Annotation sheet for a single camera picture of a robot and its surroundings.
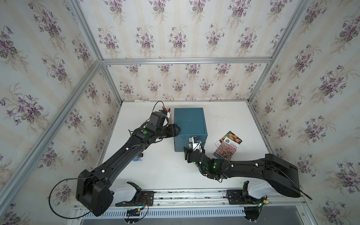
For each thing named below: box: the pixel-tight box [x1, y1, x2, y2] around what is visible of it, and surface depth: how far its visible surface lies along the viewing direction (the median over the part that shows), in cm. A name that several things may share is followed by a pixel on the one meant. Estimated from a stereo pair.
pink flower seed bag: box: [213, 139, 240, 161], surface depth 92 cm
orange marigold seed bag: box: [214, 130, 243, 148], surface depth 99 cm
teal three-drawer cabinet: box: [173, 107, 208, 152], surface depth 82 cm
